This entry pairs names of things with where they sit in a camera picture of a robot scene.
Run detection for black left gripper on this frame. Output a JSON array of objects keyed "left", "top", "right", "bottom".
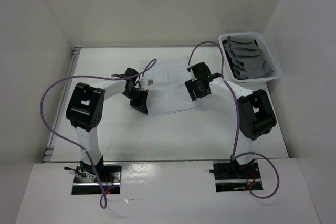
[{"left": 123, "top": 88, "right": 148, "bottom": 115}]

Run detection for white skirt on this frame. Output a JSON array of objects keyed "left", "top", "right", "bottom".
[{"left": 144, "top": 55, "right": 201, "bottom": 116}]

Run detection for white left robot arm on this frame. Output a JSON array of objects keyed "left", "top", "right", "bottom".
[{"left": 66, "top": 68, "right": 149, "bottom": 182}]

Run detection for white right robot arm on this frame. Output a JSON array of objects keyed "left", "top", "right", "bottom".
[{"left": 185, "top": 62, "right": 277, "bottom": 178}]

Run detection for grey skirts in basket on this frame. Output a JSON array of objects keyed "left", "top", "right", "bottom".
[{"left": 222, "top": 36, "right": 274, "bottom": 80}]

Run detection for white plastic basket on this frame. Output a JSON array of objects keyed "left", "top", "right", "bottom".
[{"left": 218, "top": 31, "right": 282, "bottom": 84}]

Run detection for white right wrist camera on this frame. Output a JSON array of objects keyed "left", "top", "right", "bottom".
[{"left": 187, "top": 65, "right": 198, "bottom": 81}]

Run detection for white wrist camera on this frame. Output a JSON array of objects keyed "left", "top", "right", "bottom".
[
  {"left": 187, "top": 65, "right": 198, "bottom": 81},
  {"left": 139, "top": 78, "right": 153, "bottom": 90}
]

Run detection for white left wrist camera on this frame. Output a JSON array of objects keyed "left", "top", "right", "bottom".
[{"left": 139, "top": 78, "right": 153, "bottom": 90}]

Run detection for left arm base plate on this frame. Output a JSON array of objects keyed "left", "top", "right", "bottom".
[{"left": 71, "top": 163, "right": 122, "bottom": 195}]

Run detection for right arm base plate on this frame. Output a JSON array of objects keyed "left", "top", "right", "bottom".
[{"left": 209, "top": 160, "right": 263, "bottom": 193}]

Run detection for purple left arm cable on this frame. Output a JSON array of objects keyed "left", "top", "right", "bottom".
[{"left": 39, "top": 58, "right": 158, "bottom": 209}]

